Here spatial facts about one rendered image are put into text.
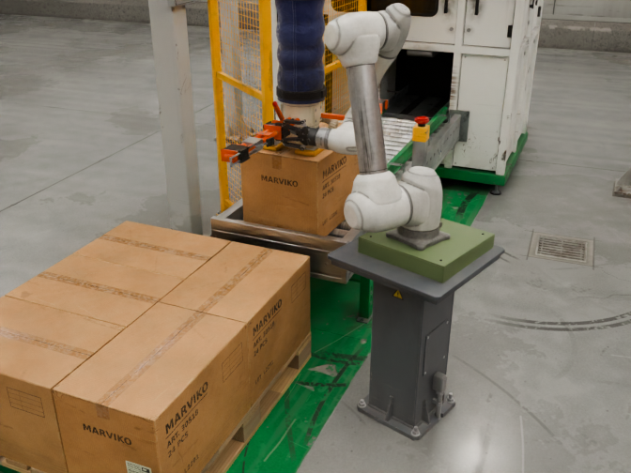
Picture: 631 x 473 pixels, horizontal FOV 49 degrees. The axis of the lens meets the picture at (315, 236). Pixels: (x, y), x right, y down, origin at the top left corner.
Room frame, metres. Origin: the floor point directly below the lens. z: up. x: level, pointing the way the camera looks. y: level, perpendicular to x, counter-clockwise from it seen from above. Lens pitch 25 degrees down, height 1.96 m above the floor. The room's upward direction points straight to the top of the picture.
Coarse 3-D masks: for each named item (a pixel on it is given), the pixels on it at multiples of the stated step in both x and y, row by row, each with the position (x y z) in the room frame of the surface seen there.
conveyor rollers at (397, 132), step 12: (384, 120) 4.92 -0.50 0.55; (396, 120) 4.96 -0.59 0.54; (408, 120) 4.93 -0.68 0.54; (384, 132) 4.63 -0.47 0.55; (396, 132) 4.61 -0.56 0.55; (408, 132) 4.65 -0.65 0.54; (384, 144) 4.36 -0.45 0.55; (396, 144) 4.40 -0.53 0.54; (336, 228) 3.05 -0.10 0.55; (348, 228) 3.09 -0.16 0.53
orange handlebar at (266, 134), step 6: (324, 114) 3.14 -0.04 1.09; (330, 114) 3.13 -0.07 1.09; (336, 114) 3.12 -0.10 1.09; (342, 114) 3.12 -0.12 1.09; (258, 132) 2.83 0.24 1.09; (264, 132) 2.83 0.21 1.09; (270, 132) 2.83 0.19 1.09; (276, 132) 2.86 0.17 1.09; (264, 138) 2.77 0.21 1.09; (228, 156) 2.55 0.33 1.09
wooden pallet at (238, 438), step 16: (304, 352) 2.70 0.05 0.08; (288, 368) 2.65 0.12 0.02; (272, 384) 2.39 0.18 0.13; (288, 384) 2.53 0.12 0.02; (256, 400) 2.26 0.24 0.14; (272, 400) 2.42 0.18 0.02; (256, 416) 2.25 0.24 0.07; (240, 432) 2.15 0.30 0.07; (224, 448) 2.12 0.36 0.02; (240, 448) 2.12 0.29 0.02; (0, 464) 1.95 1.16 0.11; (16, 464) 1.91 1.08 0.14; (208, 464) 1.91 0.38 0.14; (224, 464) 2.03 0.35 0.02
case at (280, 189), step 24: (264, 168) 3.00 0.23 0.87; (288, 168) 2.94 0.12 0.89; (312, 168) 2.89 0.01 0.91; (336, 168) 3.05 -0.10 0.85; (264, 192) 3.00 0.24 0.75; (288, 192) 2.94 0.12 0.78; (312, 192) 2.89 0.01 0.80; (336, 192) 3.06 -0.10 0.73; (264, 216) 3.00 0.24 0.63; (288, 216) 2.94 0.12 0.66; (312, 216) 2.89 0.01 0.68; (336, 216) 3.06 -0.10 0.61
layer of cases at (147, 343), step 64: (128, 256) 2.76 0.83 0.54; (192, 256) 2.76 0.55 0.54; (256, 256) 2.76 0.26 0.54; (0, 320) 2.23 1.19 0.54; (64, 320) 2.23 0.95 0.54; (128, 320) 2.23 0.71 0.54; (192, 320) 2.23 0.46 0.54; (256, 320) 2.29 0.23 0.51; (0, 384) 1.91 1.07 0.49; (64, 384) 1.84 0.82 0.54; (128, 384) 1.84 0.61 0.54; (192, 384) 1.87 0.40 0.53; (256, 384) 2.27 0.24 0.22; (0, 448) 1.94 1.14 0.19; (64, 448) 1.82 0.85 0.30; (128, 448) 1.71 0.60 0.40; (192, 448) 1.83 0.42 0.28
